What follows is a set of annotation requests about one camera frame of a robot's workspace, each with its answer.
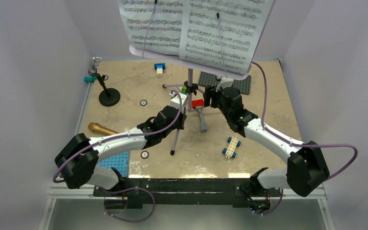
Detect gold microphone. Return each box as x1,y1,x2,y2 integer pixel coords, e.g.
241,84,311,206
88,122,118,136

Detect white brick car blue wheels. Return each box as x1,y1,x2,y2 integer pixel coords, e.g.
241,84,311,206
222,137,241,159

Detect poker chip near centre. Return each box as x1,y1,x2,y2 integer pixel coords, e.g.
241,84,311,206
140,100,148,106

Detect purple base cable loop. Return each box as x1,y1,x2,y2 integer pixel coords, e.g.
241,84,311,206
103,187,156,223

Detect white sheet music pages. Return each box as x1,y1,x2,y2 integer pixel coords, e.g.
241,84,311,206
179,0,275,74

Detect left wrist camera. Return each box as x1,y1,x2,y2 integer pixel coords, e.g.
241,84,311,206
169,91,188,113

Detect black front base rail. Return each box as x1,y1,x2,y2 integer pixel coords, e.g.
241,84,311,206
93,178,280,208

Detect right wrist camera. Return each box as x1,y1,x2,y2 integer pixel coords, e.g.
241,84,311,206
216,77,234,92

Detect light blue building baseplate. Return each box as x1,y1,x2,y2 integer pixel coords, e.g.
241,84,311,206
97,151,130,177

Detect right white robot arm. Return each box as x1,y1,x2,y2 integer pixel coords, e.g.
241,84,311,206
203,87,330,197

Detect dark grey building baseplate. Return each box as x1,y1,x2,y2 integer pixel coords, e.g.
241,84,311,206
198,72,252,95

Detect teal clamp hook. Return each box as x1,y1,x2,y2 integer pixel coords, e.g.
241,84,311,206
84,76,96,83

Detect green brick toy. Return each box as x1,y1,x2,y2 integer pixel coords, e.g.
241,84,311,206
181,86,187,94

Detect poker chip near front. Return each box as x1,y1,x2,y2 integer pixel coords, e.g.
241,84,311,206
140,151,149,159

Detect blue and white bricks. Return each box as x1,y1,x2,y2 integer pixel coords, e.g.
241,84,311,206
154,63,166,76

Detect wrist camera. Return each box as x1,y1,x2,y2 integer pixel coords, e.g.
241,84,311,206
169,91,188,113
216,77,234,92

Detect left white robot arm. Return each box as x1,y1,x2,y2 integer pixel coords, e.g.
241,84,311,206
53,105,186,196

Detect lilac music stand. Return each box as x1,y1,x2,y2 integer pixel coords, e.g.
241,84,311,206
128,0,276,156

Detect black microphone stand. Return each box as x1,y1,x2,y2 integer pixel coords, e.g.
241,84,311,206
89,66,121,107

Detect red and grey brick hammer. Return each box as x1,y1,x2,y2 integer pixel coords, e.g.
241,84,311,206
191,99,208,133

